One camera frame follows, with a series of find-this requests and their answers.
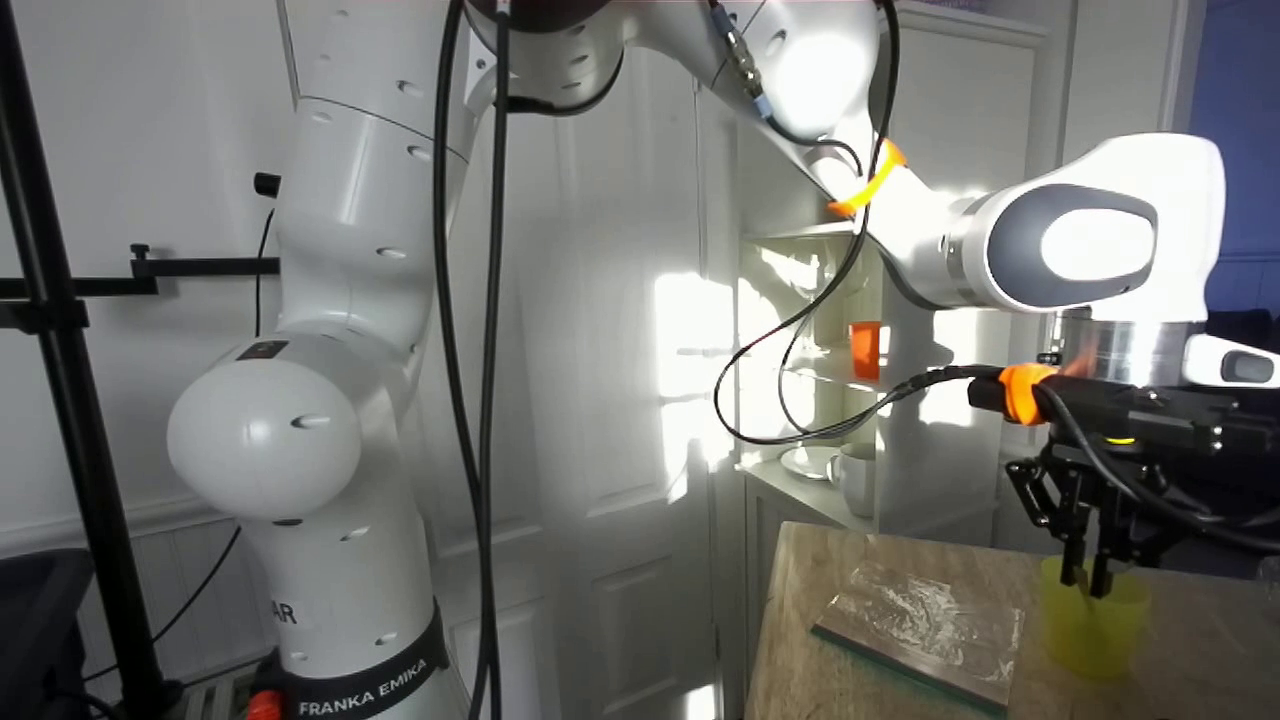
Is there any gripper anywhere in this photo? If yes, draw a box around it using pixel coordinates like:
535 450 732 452
1005 445 1280 600

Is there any yellow plastic cup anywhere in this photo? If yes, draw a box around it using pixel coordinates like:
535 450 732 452
1040 555 1153 683

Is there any orange cup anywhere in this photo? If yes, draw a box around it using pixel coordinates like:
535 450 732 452
849 320 884 382

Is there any glass chopping board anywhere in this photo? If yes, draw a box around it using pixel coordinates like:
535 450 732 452
811 559 1027 712

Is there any white mug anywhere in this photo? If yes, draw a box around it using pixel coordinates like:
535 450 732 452
827 442 879 519

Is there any white plate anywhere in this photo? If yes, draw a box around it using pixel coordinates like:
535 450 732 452
779 445 841 481

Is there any white shelf cabinet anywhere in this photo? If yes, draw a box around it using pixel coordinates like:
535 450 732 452
735 0 1066 720

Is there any white door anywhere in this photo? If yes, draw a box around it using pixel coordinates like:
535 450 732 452
400 40 746 720

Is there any black stand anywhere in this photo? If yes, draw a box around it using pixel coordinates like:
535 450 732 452
0 0 282 720

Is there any black cable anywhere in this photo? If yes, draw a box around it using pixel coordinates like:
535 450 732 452
84 196 277 684

